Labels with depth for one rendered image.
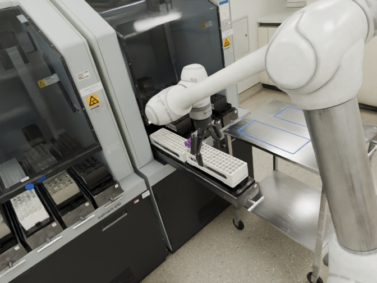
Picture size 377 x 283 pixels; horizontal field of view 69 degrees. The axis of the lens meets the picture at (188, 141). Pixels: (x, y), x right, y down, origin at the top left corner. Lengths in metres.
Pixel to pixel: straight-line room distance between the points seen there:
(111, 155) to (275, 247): 1.20
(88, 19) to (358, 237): 1.23
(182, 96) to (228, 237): 1.34
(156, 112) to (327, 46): 0.58
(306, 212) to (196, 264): 0.76
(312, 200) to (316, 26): 1.47
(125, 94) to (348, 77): 1.01
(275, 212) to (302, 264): 0.35
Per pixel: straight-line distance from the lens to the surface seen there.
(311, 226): 1.75
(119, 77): 1.32
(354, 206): 0.70
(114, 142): 1.39
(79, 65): 1.25
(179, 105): 0.90
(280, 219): 1.76
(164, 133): 1.52
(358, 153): 0.64
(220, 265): 1.92
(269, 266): 1.91
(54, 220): 1.35
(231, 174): 1.11
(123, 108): 1.36
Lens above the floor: 1.61
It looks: 32 degrees down
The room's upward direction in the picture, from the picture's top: 12 degrees counter-clockwise
